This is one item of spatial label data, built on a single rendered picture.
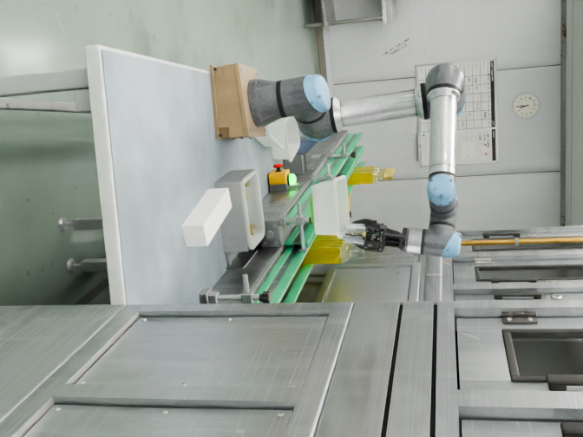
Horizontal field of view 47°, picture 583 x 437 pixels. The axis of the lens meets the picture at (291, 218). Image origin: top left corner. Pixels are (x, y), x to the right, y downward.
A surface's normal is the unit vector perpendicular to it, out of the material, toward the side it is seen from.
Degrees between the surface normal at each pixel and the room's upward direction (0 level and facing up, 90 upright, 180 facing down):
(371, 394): 90
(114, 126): 0
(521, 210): 90
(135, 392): 90
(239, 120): 90
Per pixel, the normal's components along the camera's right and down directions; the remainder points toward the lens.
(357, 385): -0.11, -0.96
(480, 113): -0.21, 0.29
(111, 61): 0.97, -0.04
